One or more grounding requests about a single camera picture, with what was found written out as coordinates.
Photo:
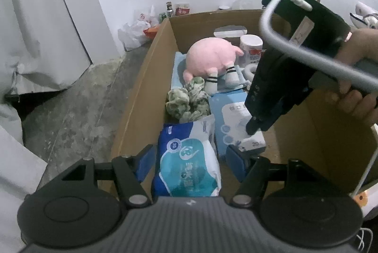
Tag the pink pig plush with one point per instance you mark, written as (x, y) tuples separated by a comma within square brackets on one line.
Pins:
[(210, 58)]

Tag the brown cardboard box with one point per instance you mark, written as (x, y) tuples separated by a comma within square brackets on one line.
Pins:
[(315, 132)]

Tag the light blue tissue pack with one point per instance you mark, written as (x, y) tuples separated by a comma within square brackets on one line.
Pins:
[(231, 118)]

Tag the green camouflage cloth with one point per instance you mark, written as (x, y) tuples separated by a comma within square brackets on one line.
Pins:
[(190, 103)]

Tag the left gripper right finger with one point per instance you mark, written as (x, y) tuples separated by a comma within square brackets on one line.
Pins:
[(252, 174)]

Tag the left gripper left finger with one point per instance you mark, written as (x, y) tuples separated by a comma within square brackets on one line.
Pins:
[(129, 172)]

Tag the white plastic bag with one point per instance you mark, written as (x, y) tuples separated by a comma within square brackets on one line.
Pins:
[(142, 30)]

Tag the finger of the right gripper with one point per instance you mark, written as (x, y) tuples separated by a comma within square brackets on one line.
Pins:
[(259, 124)]

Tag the blue white diaper pack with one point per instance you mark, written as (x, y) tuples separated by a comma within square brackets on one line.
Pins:
[(187, 163)]

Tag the white curtain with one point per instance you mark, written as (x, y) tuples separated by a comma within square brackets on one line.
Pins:
[(40, 48)]

